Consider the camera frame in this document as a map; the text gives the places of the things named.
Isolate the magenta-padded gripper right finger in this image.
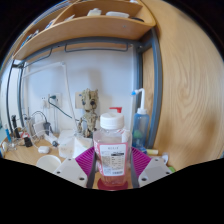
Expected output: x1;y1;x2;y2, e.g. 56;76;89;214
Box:
128;146;173;189

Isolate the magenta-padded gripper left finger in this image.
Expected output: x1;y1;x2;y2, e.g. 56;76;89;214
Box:
53;146;101;190

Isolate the clear bottle with pink drink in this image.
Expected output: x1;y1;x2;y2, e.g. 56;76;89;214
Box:
92;112;133;188

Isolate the white earbuds case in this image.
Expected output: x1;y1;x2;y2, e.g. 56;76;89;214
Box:
37;145;51;155

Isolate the blue squeeze bottle white nozzle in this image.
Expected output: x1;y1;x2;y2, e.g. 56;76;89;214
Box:
130;88;151;151

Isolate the black power adapter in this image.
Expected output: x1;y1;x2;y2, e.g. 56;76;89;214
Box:
43;122;52;136

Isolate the white charger block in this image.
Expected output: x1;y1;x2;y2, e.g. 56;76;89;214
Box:
33;121;46;135

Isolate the tree creature figurine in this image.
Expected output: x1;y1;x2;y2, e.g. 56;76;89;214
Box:
77;88;100;138

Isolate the black bottle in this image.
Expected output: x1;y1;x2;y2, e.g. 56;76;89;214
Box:
10;114;21;139

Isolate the wooden shelf unit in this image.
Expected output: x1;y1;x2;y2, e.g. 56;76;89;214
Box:
11;0;158;63

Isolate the grey metal frame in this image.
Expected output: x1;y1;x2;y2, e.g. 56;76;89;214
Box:
4;28;164;149

